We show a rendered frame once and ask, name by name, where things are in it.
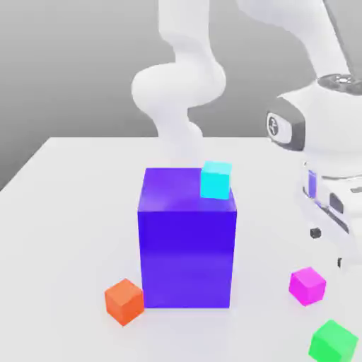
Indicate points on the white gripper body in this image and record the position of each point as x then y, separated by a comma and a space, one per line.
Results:
343, 244

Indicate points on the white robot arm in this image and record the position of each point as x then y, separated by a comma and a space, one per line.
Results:
183, 84

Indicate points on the small magenta cube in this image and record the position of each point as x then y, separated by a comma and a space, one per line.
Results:
307, 286

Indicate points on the small green cube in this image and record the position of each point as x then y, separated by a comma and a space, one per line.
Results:
332, 343

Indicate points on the small cyan cube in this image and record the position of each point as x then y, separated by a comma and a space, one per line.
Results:
215, 182

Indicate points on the small orange cube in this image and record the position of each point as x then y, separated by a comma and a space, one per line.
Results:
124, 301

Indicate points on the large purple box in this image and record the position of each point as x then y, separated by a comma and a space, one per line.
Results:
186, 254

